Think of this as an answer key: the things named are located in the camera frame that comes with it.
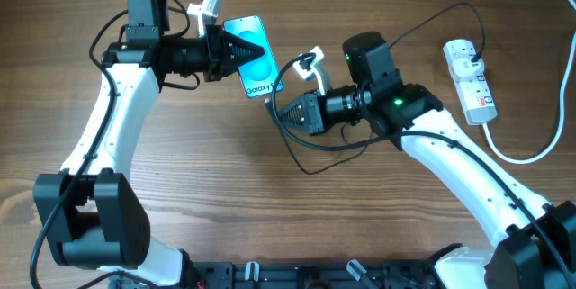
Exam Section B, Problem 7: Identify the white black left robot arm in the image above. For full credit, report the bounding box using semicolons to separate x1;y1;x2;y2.
33;0;265;288

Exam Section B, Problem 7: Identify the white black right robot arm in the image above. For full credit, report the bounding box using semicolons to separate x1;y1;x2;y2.
266;32;575;288

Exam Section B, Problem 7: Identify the white USB charger adapter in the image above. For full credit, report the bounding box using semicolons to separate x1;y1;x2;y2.
449;58;485;82

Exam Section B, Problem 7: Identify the blue Galaxy smartphone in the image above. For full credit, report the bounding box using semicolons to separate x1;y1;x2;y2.
222;14;285;100

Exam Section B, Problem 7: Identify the white power strip cord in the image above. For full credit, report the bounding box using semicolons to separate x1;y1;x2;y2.
481;0;576;166

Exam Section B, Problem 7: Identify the white power strip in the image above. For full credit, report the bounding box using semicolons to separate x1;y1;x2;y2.
443;39;498;125

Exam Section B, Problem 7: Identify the black USB charging cable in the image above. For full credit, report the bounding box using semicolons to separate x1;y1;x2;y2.
263;2;488;176

